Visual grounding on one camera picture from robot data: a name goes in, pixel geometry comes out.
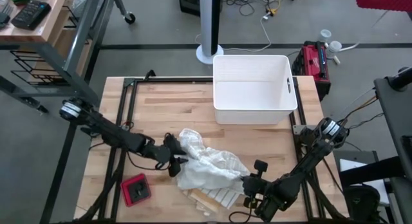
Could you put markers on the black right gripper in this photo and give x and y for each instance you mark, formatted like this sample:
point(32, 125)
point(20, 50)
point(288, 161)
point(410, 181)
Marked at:
point(254, 187)

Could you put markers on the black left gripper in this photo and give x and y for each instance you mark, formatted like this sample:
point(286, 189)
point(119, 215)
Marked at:
point(162, 151)

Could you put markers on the white terry towel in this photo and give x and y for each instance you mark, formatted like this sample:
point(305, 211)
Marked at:
point(209, 166)

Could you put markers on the white striped towel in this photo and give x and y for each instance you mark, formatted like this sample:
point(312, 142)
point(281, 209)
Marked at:
point(225, 195)

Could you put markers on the orange towel with white grid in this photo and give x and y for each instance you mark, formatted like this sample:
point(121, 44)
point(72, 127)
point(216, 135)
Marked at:
point(206, 201)

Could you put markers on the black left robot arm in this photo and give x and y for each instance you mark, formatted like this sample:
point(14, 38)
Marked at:
point(116, 137)

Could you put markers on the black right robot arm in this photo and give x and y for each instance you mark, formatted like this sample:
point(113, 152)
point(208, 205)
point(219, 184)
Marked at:
point(309, 163)

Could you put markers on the white perforated plastic basket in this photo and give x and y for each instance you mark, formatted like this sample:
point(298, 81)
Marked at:
point(254, 85)

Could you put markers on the white paper sheet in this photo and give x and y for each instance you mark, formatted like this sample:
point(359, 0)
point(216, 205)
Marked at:
point(357, 167)

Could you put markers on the white pole with round base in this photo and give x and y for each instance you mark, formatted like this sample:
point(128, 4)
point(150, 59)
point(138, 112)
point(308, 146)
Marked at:
point(210, 24)

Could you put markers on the red black tool case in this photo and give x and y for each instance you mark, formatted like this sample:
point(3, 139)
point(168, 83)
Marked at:
point(310, 63)

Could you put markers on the black caster wheel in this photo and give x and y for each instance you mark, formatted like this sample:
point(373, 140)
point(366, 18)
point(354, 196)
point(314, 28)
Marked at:
point(129, 18)

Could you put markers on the black computer case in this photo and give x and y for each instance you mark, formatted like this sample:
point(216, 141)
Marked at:
point(190, 3)

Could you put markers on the white plastic jar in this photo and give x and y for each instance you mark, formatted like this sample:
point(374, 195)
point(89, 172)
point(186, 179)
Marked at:
point(334, 48)
point(325, 35)

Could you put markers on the wooden workbench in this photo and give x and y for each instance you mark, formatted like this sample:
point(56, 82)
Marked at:
point(58, 11)

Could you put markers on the black keypad device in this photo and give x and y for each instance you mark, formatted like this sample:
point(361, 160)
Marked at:
point(30, 14)

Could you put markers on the red ribbed panel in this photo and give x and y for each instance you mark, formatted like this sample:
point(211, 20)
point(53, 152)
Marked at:
point(383, 0)

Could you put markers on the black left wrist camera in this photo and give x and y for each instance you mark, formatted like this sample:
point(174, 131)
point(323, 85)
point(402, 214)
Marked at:
point(175, 169)

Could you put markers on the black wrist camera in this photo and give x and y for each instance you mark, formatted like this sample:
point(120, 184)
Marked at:
point(260, 166)
point(175, 169)

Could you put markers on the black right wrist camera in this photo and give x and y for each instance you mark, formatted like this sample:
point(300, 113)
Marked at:
point(260, 166)

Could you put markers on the red black camera block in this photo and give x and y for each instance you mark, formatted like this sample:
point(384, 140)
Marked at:
point(136, 190)

